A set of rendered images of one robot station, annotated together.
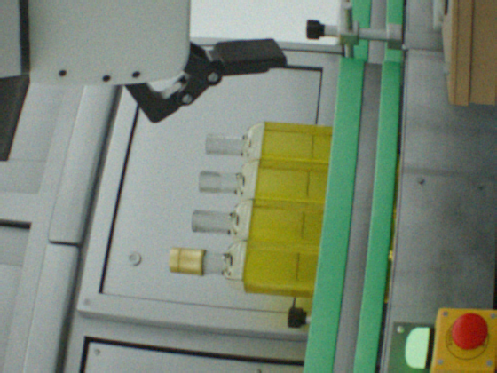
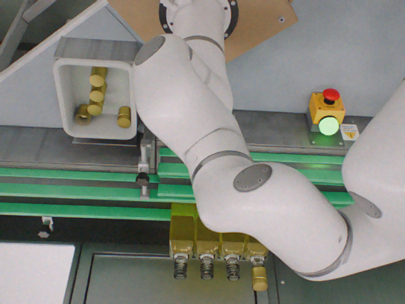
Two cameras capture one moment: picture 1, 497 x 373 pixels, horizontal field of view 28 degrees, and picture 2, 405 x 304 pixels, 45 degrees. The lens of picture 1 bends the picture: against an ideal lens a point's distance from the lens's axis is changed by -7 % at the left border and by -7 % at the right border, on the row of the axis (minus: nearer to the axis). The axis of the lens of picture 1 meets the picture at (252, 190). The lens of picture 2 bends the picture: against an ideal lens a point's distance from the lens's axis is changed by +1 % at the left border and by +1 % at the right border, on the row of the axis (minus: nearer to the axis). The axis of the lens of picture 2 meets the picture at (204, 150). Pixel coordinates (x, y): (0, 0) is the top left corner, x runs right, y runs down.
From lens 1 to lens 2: 1.13 m
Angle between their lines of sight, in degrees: 61
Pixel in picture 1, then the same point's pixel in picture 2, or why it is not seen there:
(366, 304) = (299, 159)
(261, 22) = (49, 290)
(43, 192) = not seen: outside the picture
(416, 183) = not seen: hidden behind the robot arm
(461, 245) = (266, 123)
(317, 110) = (123, 256)
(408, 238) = (267, 140)
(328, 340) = (321, 172)
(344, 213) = not seen: hidden behind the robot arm
